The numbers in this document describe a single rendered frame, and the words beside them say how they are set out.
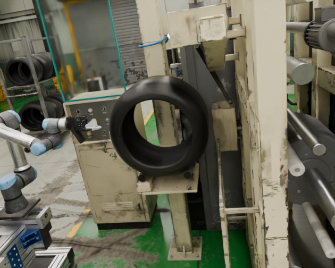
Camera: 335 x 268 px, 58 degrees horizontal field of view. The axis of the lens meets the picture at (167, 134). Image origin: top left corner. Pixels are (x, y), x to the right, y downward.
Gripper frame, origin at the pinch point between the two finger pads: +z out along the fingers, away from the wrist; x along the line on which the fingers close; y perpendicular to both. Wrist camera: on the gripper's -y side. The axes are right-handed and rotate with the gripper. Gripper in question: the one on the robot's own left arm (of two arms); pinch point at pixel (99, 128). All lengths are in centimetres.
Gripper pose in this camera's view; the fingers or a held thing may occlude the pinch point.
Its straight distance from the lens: 187.8
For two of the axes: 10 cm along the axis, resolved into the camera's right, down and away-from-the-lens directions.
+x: 1.4, -3.5, 9.3
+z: 9.9, 0.2, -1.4
